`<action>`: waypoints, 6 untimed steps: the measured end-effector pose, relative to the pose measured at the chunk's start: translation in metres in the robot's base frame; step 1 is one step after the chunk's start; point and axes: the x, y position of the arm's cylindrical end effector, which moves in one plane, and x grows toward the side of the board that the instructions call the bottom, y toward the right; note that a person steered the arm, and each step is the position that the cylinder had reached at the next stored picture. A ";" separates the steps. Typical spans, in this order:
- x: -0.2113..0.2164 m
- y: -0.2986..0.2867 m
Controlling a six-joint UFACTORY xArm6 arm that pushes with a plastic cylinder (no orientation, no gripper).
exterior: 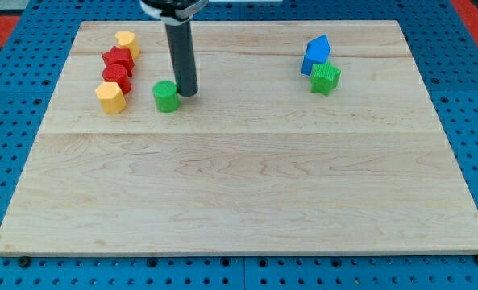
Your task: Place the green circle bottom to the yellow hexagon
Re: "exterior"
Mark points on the blue pentagon block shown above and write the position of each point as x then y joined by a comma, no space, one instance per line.
317,52

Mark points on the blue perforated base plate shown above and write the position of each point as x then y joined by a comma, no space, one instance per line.
30,64

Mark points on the yellow heart block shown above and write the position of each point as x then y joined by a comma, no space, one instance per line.
129,40

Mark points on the green cylinder block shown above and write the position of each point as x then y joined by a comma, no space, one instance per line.
165,95

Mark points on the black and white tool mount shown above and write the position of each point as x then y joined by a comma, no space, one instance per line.
172,12

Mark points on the green star block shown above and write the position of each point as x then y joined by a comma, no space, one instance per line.
324,78

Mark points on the red cylinder block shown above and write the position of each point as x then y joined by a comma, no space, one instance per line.
117,73

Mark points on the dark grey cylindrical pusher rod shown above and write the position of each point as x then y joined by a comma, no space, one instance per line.
180,43

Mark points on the red star block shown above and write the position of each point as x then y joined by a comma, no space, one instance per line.
121,56

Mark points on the light wooden board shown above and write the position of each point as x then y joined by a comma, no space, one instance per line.
254,164

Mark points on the yellow hexagon block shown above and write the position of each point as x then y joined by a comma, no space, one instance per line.
111,97

